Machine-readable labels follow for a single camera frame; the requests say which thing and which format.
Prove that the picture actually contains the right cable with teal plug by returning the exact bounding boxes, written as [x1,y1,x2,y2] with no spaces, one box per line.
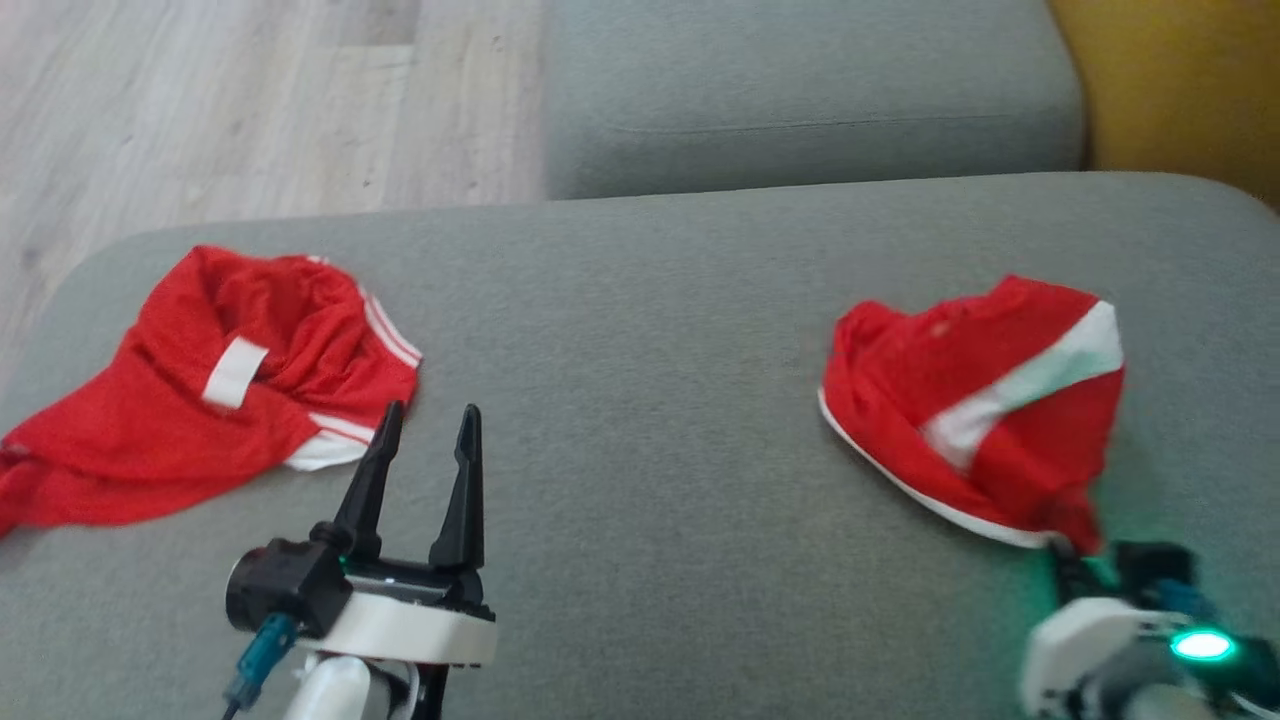
[1165,580,1221,626]

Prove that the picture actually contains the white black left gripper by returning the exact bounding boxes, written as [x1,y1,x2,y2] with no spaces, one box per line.
[300,401,498,668]

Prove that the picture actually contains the red Bulls basketball jersey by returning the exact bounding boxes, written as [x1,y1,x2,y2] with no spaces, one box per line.
[0,245,424,536]

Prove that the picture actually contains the left cable with teal plug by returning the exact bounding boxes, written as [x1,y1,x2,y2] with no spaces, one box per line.
[222,612,299,720]

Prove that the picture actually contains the cable with teal plug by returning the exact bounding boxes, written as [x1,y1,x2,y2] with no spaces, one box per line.
[222,612,299,720]
[1165,580,1221,626]

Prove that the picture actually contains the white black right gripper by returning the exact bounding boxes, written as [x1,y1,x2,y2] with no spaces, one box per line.
[1020,545,1181,716]

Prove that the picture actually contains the yellow upholstered cushion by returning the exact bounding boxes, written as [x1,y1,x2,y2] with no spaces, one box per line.
[1046,0,1280,209]

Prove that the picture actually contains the red shorts with white stripes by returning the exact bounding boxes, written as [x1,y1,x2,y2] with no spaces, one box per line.
[818,276,1126,556]

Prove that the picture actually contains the small grey sofa cushion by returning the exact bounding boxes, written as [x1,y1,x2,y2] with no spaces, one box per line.
[541,0,1089,201]

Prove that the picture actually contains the large grey sofa seat cushion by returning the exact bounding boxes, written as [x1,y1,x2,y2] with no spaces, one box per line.
[0,172,1280,720]

